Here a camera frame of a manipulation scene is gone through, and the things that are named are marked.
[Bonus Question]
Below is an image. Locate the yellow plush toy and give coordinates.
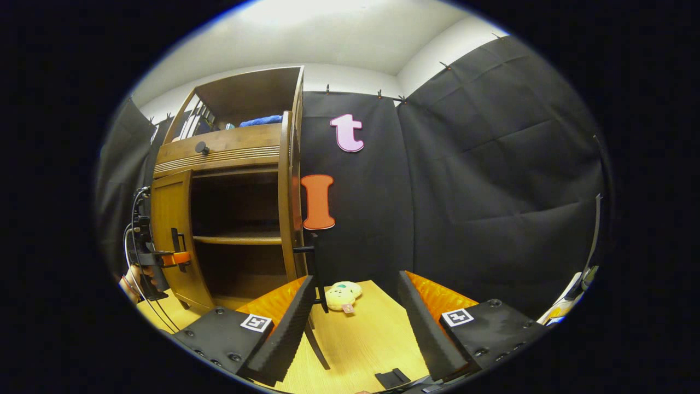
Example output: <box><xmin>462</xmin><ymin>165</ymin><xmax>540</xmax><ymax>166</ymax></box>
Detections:
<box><xmin>325</xmin><ymin>281</ymin><xmax>363</xmax><ymax>315</ymax></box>

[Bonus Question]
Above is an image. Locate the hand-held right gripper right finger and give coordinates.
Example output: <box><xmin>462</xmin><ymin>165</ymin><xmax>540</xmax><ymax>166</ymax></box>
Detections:
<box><xmin>398</xmin><ymin>271</ymin><xmax>550</xmax><ymax>382</ymax></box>

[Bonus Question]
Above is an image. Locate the small black plastic part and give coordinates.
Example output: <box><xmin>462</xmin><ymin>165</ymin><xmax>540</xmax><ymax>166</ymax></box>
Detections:
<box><xmin>375</xmin><ymin>368</ymin><xmax>412</xmax><ymax>390</ymax></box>

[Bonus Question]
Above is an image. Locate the white and yellow object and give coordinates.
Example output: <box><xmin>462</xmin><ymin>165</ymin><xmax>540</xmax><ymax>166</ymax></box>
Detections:
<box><xmin>539</xmin><ymin>264</ymin><xmax>600</xmax><ymax>327</ymax></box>

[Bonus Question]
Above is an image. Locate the wooden inner cabinet shelf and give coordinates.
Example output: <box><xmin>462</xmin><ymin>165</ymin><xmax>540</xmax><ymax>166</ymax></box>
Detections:
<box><xmin>192</xmin><ymin>232</ymin><xmax>283</xmax><ymax>246</ymax></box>

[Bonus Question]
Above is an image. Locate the wooden double-door shoe cabinet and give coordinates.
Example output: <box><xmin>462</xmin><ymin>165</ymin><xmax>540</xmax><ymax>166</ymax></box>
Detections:
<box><xmin>149</xmin><ymin>66</ymin><xmax>310</xmax><ymax>316</ymax></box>

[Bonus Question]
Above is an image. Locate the blue folded cloth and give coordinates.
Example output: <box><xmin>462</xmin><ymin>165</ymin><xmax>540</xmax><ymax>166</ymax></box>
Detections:
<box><xmin>239</xmin><ymin>115</ymin><xmax>283</xmax><ymax>128</ymax></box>

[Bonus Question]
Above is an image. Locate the gripper cable bundle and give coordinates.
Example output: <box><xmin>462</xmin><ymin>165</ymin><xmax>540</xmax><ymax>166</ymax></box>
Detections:
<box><xmin>122</xmin><ymin>186</ymin><xmax>182</xmax><ymax>334</ymax></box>

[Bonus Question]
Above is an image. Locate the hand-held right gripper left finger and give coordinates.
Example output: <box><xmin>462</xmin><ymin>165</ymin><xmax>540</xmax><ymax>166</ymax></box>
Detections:
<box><xmin>172</xmin><ymin>275</ymin><xmax>317</xmax><ymax>386</ymax></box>

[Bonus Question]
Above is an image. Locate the wooden drawer front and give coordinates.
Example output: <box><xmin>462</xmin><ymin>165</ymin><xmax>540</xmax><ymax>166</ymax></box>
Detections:
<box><xmin>153</xmin><ymin>123</ymin><xmax>283</xmax><ymax>178</ymax></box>

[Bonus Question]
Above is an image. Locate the black backdrop cloth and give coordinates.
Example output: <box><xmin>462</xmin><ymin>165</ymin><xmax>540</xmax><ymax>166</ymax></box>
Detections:
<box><xmin>96</xmin><ymin>36</ymin><xmax>616</xmax><ymax>321</ymax></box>

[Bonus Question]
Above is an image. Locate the wooden shoe cabinet door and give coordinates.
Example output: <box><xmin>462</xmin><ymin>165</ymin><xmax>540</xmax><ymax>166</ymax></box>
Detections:
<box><xmin>278</xmin><ymin>109</ymin><xmax>330</xmax><ymax>315</ymax></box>
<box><xmin>150</xmin><ymin>170</ymin><xmax>215</xmax><ymax>314</ymax></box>

